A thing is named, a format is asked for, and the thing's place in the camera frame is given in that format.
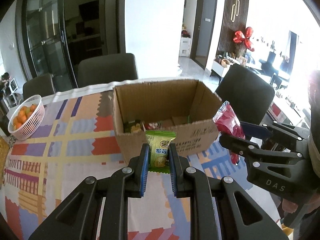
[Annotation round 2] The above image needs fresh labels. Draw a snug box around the black chair right side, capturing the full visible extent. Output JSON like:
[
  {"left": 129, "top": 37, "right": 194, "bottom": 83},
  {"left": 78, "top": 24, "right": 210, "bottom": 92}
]
[{"left": 215, "top": 64, "right": 275, "bottom": 125}]

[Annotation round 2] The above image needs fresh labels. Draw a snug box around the black chair far left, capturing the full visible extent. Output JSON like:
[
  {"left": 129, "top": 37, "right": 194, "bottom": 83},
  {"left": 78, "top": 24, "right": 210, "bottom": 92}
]
[{"left": 23, "top": 73, "right": 56, "bottom": 100}]

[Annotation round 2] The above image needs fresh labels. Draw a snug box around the glass sliding door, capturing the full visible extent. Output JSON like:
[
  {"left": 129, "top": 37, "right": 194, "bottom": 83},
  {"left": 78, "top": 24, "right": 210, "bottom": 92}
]
[{"left": 15, "top": 0, "right": 78, "bottom": 92}]

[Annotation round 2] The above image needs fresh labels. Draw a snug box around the green yellow candy packet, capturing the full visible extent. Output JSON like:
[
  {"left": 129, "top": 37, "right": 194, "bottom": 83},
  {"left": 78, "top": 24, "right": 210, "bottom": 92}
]
[{"left": 145, "top": 130, "right": 176, "bottom": 173}]

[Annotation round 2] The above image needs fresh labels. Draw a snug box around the colourful patterned tablecloth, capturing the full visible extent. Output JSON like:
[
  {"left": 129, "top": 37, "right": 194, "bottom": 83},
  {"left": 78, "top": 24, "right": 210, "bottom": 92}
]
[{"left": 0, "top": 78, "right": 283, "bottom": 240}]

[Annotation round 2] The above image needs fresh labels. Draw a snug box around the white storage shelf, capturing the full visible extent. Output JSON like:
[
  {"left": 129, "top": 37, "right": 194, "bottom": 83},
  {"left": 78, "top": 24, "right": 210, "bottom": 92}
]
[{"left": 179, "top": 28, "right": 191, "bottom": 57}]

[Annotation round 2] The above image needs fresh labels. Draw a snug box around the right hand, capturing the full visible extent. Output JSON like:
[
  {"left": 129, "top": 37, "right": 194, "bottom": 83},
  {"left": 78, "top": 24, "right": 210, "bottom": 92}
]
[{"left": 282, "top": 199, "right": 299, "bottom": 213}]

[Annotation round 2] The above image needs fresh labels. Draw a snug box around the dark green chip bag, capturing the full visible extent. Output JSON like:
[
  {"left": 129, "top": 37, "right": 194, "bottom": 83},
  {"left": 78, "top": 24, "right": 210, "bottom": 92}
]
[{"left": 124, "top": 120, "right": 143, "bottom": 133}]

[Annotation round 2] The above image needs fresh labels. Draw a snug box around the black chair behind box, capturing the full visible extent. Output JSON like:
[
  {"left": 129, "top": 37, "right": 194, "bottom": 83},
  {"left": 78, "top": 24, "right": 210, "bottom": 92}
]
[{"left": 77, "top": 53, "right": 138, "bottom": 88}]

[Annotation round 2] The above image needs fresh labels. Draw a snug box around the red ribbon bow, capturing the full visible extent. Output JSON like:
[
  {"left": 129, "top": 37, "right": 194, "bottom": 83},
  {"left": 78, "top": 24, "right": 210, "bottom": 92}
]
[{"left": 233, "top": 27, "right": 254, "bottom": 51}]

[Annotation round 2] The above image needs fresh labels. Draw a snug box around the red snack packet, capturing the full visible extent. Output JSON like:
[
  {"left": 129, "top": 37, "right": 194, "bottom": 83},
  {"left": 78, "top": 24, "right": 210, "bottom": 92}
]
[{"left": 211, "top": 100, "right": 247, "bottom": 165}]

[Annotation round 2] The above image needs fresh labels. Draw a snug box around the pink basket of oranges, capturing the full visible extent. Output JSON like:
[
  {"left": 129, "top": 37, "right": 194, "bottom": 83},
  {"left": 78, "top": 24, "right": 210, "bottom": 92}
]
[{"left": 8, "top": 95, "right": 45, "bottom": 141}]

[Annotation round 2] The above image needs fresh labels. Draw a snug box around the brown cardboard box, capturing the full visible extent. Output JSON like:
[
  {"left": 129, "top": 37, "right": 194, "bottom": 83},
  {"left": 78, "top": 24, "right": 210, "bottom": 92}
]
[{"left": 112, "top": 79, "right": 222, "bottom": 162}]

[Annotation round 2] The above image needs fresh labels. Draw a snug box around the red wrapped candy pack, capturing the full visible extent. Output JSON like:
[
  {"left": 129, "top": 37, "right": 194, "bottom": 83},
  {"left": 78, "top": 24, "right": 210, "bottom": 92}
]
[{"left": 143, "top": 122, "right": 161, "bottom": 131}]

